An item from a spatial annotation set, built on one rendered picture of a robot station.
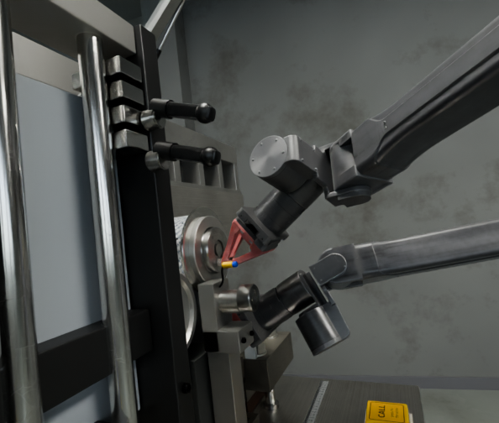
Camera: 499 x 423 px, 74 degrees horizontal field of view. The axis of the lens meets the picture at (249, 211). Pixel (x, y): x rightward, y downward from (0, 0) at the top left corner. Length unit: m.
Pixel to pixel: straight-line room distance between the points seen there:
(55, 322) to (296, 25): 2.97
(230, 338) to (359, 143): 0.32
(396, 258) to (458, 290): 2.25
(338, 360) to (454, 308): 0.91
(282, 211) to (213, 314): 0.18
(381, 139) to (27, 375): 0.36
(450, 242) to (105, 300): 0.48
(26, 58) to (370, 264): 0.48
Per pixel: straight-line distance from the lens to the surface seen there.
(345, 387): 0.87
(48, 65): 0.36
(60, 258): 0.23
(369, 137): 0.41
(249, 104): 2.91
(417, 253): 0.56
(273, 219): 0.47
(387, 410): 0.74
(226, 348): 0.51
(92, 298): 0.25
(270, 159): 0.41
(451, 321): 2.83
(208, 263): 0.52
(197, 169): 1.23
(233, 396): 0.55
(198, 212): 0.54
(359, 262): 0.54
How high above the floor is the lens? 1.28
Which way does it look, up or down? 3 degrees up
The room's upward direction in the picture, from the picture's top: 7 degrees counter-clockwise
